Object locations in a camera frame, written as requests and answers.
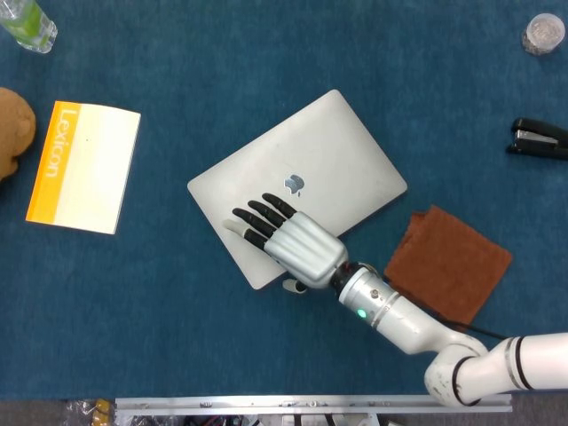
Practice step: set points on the brown plush toy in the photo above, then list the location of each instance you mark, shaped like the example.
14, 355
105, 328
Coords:
13, 128

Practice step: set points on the aluminium frame rail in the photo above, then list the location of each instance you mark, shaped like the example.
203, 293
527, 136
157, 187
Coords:
266, 404

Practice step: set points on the small clear jar of seeds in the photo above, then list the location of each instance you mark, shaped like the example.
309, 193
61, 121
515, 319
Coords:
542, 33

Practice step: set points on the silver Apple laptop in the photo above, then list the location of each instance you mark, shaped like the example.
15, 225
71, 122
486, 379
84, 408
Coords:
337, 151

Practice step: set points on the yellow item in plastic bag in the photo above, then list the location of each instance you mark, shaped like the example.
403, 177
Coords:
102, 407

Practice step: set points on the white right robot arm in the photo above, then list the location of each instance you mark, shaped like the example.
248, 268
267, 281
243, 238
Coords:
399, 319

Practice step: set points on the black stapler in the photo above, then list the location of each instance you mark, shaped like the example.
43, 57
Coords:
532, 127

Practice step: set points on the blue felt table cover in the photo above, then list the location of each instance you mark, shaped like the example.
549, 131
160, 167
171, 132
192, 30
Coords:
177, 333

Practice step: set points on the clear bottle green label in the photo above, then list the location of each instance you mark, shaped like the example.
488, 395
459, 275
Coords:
26, 22

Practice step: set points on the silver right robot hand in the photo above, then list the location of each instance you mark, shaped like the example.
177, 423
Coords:
306, 248

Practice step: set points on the white orange Lexicon book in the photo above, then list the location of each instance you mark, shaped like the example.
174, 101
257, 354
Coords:
93, 168

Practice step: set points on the folded brown cloth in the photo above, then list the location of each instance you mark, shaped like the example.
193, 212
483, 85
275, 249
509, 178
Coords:
448, 262

